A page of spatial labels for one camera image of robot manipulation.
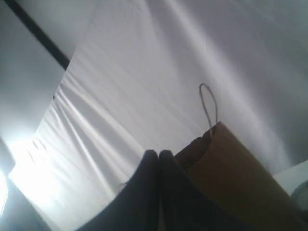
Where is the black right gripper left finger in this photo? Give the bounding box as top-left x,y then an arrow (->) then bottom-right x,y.
79,150 -> 159,231

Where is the white backdrop curtain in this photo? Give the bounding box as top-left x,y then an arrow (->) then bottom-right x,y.
10,0 -> 308,231

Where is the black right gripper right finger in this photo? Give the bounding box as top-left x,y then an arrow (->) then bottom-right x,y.
159,150 -> 241,231

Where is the brown paper bag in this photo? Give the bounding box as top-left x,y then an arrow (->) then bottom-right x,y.
175,120 -> 308,231

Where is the dark can silver lid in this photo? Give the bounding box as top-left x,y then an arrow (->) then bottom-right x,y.
290,181 -> 308,212

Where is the dark frame bar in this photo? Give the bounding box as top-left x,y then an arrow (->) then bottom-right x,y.
4,0 -> 70,70

